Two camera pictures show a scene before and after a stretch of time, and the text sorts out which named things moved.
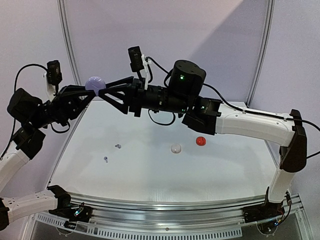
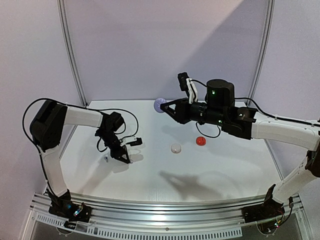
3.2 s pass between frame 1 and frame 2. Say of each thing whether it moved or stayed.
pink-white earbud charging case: stayed
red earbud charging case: stayed
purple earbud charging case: moved
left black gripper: moved
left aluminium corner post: stayed
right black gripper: moved
